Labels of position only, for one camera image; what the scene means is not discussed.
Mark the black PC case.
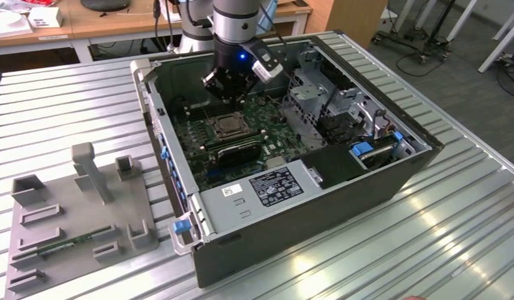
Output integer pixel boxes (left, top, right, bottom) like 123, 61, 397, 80
129, 29, 446, 289

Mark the blue case latch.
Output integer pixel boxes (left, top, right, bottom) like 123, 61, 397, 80
170, 219, 192, 235

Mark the green motherboard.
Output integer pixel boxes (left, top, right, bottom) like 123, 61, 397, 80
173, 93, 310, 192

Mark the green installed RAM stick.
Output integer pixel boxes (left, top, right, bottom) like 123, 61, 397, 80
204, 138, 261, 151

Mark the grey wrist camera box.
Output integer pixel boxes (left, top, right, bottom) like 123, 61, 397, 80
238, 39, 284, 84

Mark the silver chipset heatsink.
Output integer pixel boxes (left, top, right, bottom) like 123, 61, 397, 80
264, 155, 290, 170

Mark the black graphics card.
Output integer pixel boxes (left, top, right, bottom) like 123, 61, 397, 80
214, 139, 264, 168

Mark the black round object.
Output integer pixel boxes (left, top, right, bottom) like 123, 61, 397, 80
79, 0, 131, 11

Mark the red object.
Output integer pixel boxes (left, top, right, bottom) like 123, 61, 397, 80
21, 0, 61, 8

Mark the black wheeled stand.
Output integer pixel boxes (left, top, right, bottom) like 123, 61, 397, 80
370, 0, 454, 66

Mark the wooden desk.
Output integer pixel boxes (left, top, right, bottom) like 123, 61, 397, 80
0, 0, 314, 57

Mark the white table frame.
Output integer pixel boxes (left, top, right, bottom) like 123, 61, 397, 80
477, 0, 514, 73
446, 0, 480, 42

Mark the grey metal drive cage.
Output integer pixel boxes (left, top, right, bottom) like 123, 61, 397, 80
286, 43, 420, 171

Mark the white cardboard box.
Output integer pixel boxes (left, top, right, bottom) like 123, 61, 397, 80
25, 6, 65, 29

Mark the grey power supply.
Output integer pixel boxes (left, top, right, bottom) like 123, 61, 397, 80
197, 159, 325, 236

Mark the blue disk carrier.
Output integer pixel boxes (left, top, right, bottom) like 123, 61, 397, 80
349, 141, 398, 171

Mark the black plastic shroud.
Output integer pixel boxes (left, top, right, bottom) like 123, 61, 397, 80
300, 146, 369, 190

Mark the grey parts rack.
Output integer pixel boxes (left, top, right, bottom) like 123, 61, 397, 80
4, 142, 161, 299

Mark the silver CPU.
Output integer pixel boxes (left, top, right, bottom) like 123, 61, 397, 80
217, 117, 245, 133

